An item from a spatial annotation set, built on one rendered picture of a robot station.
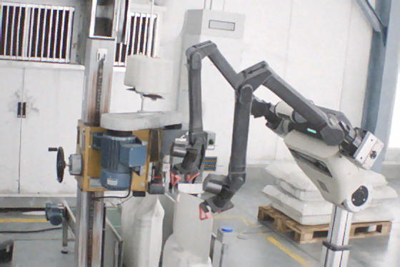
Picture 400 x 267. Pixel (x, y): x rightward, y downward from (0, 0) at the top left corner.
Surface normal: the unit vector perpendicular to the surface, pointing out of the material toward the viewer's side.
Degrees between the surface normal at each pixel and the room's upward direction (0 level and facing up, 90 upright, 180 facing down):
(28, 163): 90
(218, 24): 90
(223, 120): 90
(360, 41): 90
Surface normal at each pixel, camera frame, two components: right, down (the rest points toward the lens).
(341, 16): 0.38, 0.19
